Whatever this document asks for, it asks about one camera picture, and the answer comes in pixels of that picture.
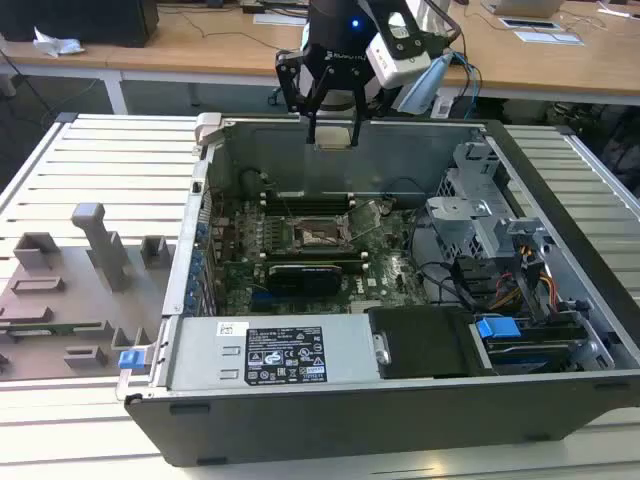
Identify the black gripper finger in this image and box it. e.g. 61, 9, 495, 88
349, 66, 372, 149
274, 48, 336, 146

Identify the silver CPU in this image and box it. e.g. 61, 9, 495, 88
315, 126, 354, 151

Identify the black RAM slot bank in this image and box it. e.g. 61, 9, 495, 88
259, 248, 371, 268
259, 192, 357, 217

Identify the CPU socket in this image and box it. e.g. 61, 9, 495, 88
291, 215, 352, 252

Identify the black plastic bay cover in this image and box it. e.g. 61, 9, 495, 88
367, 307, 497, 379

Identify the wooden desk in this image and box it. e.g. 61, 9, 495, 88
0, 0, 640, 107

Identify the silver metal drive cage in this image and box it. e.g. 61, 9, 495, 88
424, 142, 551, 262

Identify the green motherboard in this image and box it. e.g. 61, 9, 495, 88
207, 197, 431, 317

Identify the black graphics card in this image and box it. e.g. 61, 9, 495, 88
267, 263, 345, 297

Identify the silver laptop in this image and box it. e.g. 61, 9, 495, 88
485, 0, 564, 19

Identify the white paper sheet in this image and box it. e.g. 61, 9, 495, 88
513, 29, 585, 47

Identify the black computer tower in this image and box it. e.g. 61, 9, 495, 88
0, 0, 160, 49

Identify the crumpled white paper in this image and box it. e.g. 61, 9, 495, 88
32, 25, 86, 56

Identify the hard disk in blue carrier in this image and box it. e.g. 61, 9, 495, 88
474, 314, 587, 374

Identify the grey power supply unit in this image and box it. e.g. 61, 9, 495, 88
167, 315, 384, 391

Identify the grey parts rack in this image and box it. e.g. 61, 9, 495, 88
0, 202, 176, 381

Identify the black open PC case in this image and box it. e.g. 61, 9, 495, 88
115, 113, 640, 469

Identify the green RAM stick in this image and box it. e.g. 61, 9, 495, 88
0, 322, 105, 338

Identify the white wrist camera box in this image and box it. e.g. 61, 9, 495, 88
364, 0, 434, 90

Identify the grey case latch handle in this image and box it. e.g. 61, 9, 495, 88
193, 113, 224, 147

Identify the blue cable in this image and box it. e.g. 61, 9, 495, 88
449, 49, 485, 104

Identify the orange yellow wire bundle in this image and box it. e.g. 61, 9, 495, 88
492, 272, 560, 310

